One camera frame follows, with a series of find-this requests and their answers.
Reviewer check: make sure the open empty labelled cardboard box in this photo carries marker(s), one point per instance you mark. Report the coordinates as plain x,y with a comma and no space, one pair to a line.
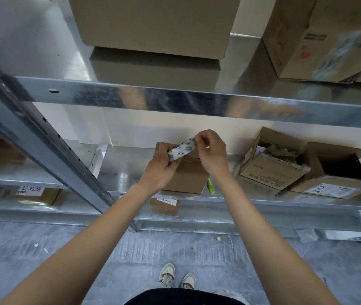
333,184

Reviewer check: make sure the person's left forearm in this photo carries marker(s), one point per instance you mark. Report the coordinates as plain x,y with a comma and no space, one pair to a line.
79,244

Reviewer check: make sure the printed white tape roll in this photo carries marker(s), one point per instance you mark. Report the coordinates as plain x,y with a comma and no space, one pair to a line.
182,149

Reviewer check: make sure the person's black shorts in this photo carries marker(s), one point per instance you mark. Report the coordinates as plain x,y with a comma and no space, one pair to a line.
183,297

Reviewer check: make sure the person's beige sneaker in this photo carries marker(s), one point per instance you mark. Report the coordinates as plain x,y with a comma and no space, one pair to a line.
188,281
167,274

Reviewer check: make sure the person's right thumb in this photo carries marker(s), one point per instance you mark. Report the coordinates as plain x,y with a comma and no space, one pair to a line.
200,141

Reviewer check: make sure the clear plastic bag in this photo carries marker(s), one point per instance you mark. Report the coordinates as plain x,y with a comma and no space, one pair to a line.
306,235

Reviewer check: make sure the silver metal shelf rack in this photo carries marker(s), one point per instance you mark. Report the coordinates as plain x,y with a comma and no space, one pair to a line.
180,101

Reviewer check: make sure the open box with crumpled paper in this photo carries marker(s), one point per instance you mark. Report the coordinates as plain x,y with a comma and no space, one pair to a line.
272,168

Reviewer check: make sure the small closed cardboard box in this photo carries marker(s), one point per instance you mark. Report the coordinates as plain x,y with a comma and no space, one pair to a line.
188,177

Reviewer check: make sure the person's left beige sneaker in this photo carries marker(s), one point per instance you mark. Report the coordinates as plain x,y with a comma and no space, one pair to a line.
167,274

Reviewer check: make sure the person's left hand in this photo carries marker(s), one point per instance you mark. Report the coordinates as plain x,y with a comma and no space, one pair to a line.
155,173

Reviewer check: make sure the person's right forearm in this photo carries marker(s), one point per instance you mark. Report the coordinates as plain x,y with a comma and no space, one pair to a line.
263,238

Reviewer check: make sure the person's left thumb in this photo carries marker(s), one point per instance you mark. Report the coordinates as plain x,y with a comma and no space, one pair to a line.
173,165

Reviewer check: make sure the person's right beige sneaker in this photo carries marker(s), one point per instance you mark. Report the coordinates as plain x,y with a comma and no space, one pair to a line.
188,281

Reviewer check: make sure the large plain cardboard box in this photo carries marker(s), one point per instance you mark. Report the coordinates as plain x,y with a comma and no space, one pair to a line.
155,25

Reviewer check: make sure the flat box with handwritten label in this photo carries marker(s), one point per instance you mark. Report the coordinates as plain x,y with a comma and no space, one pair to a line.
37,195

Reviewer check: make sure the taped printed cardboard box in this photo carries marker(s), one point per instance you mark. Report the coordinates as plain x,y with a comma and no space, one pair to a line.
313,38

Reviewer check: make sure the person's right hand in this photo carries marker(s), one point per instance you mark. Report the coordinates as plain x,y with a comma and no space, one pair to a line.
215,155

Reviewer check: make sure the green utility knife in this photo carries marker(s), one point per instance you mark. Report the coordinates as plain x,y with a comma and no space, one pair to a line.
210,185

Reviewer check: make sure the tiny labelled cardboard box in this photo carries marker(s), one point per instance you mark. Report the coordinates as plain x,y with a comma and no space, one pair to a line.
164,206

